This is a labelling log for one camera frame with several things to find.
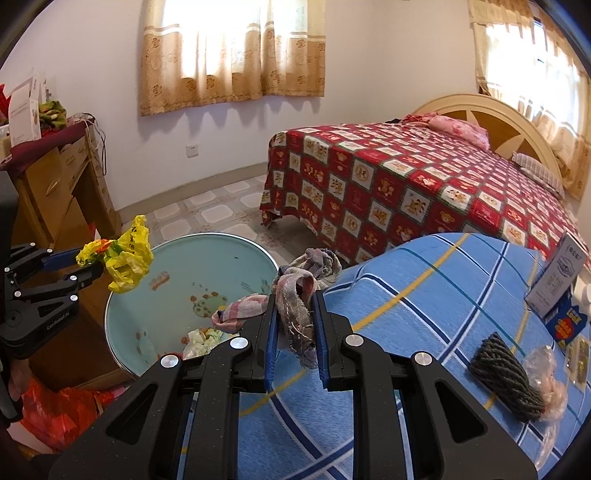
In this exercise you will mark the red gift bag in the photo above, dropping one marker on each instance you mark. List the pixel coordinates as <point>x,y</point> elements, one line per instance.
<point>5,104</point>

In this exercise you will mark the plaid cloth rag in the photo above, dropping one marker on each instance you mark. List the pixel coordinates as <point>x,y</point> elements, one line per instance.
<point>295,304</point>

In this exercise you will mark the black box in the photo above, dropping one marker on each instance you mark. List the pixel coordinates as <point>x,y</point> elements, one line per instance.
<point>7,207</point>

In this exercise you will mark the pink pillow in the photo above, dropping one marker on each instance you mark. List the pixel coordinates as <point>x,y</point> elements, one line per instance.
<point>457,129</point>

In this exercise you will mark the light blue patterned basin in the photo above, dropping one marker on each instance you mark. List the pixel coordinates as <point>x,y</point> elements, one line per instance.
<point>194,277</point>

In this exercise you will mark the cream wooden headboard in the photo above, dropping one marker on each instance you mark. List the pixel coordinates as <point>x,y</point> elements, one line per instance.
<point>503,115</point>

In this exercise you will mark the white wall socket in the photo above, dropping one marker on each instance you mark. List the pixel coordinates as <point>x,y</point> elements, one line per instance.
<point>193,151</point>

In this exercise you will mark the striped pillow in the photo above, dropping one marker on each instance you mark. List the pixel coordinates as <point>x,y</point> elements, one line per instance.
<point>538,173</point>

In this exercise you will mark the blue printed packet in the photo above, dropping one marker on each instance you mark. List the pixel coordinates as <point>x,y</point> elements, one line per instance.
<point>568,325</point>

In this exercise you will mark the blue plaid sheet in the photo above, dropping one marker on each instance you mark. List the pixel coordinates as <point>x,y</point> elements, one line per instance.
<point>415,295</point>

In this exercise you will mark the grey and white carton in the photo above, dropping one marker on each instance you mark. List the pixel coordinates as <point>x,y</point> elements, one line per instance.
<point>558,272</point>

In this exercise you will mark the yellow plastic bag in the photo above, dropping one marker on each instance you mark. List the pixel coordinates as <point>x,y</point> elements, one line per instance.
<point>127,258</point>

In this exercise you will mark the clear plastic bag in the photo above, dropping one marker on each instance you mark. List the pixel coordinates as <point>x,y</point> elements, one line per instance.
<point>551,383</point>

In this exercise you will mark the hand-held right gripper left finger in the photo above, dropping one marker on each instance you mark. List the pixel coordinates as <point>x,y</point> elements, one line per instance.
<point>271,341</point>

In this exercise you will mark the red plastic bag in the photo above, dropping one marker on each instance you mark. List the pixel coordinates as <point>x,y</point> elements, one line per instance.
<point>60,406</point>

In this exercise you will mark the bed with red quilt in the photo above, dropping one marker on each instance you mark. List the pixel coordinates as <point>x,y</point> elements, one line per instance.
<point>406,184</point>

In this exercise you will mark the white plastic bottle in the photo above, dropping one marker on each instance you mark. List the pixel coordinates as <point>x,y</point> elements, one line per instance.
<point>582,293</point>

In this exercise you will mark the clear packet with gold item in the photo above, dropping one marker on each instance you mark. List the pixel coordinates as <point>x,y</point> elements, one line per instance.
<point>579,362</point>

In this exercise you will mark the white paper box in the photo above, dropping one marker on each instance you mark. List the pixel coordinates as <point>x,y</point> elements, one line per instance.
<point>25,115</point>

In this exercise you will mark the colourful folded cloth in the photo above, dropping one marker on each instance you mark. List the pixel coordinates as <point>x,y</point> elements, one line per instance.
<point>53,115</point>

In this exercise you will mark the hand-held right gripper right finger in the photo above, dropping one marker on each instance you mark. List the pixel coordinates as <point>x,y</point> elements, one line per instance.
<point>322,341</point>

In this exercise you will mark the narrow beige patterned curtain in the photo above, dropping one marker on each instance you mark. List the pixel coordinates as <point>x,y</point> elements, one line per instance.
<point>531,83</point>

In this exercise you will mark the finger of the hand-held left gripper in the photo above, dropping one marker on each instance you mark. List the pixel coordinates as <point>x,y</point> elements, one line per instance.
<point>64,261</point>
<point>78,277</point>

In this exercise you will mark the maroon cloth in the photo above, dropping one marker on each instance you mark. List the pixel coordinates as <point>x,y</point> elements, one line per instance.
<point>41,145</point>

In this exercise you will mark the wooden cabinet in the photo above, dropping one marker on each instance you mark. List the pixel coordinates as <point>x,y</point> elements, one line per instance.
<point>51,194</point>

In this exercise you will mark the wide beige patterned curtain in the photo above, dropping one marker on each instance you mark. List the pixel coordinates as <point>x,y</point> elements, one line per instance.
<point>231,50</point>

